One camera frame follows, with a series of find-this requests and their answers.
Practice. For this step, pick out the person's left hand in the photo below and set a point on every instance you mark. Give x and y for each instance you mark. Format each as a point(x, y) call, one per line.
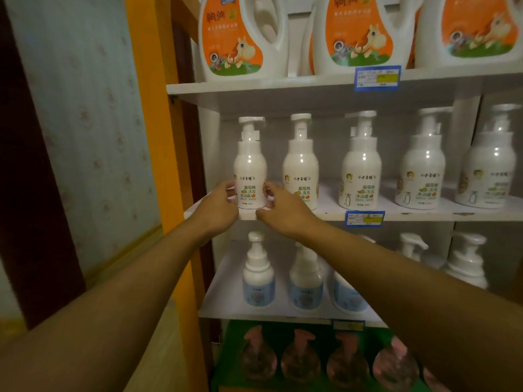
point(214, 212)

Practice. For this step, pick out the orange shelf post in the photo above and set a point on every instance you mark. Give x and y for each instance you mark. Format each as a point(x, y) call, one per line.
point(157, 118)

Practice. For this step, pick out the clear bottle with pink pump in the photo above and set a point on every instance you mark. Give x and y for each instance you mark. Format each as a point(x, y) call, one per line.
point(258, 359)
point(347, 365)
point(394, 369)
point(300, 361)

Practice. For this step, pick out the person's right forearm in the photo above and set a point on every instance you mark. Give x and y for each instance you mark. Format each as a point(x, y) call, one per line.
point(408, 306)

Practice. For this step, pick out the person's right hand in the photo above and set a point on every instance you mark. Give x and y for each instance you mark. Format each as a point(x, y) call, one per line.
point(288, 214)

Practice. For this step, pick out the person's left thumb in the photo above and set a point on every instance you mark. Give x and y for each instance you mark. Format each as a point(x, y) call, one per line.
point(233, 208)

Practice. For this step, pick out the green shelf liner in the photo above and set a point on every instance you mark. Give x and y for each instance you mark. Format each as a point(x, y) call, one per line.
point(229, 359)

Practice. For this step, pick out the white pump bottle blue label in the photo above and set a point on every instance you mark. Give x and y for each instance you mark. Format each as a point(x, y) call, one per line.
point(258, 277)
point(412, 244)
point(305, 281)
point(467, 263)
point(345, 295)

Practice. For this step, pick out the white detergent jug orange label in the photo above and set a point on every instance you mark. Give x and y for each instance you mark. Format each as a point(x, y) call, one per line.
point(474, 32)
point(233, 40)
point(359, 36)

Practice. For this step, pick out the dark brown door frame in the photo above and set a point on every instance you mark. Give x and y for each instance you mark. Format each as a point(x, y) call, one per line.
point(28, 200)

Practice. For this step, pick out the person's right thumb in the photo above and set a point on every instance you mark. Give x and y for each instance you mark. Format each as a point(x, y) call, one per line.
point(266, 214)

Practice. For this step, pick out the person's left forearm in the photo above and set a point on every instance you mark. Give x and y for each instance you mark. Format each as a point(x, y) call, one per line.
point(102, 314)

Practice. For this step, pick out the white pump bottle green label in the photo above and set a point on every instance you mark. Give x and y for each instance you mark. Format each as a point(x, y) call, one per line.
point(423, 167)
point(250, 163)
point(300, 165)
point(488, 167)
point(361, 163)

